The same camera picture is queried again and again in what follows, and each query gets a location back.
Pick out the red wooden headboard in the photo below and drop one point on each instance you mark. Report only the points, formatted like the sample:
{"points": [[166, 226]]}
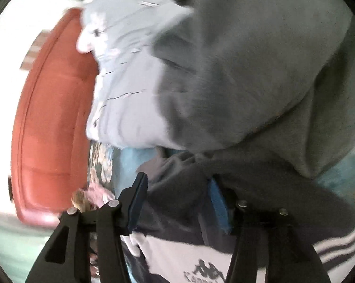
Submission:
{"points": [[49, 149]]}

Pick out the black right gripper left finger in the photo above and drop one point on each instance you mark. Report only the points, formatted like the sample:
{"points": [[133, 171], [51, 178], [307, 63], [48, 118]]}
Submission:
{"points": [[65, 256]]}

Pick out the pink folded garment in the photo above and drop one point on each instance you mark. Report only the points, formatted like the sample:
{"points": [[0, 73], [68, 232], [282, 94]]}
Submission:
{"points": [[98, 195]]}

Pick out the olive fleece folded garment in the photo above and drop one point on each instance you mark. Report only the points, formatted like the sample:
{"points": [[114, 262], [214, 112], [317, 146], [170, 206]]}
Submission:
{"points": [[80, 202]]}

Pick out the dark navy white jacket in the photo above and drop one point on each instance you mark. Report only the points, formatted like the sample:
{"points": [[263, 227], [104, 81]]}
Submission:
{"points": [[260, 95]]}

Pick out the teal floral blanket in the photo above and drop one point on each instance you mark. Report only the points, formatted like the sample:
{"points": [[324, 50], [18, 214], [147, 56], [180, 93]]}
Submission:
{"points": [[115, 169]]}

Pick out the grey daisy print quilt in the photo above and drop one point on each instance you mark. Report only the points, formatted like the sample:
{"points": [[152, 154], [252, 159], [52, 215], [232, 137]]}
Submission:
{"points": [[119, 34]]}

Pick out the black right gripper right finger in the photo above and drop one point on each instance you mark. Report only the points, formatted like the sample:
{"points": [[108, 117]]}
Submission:
{"points": [[268, 247]]}

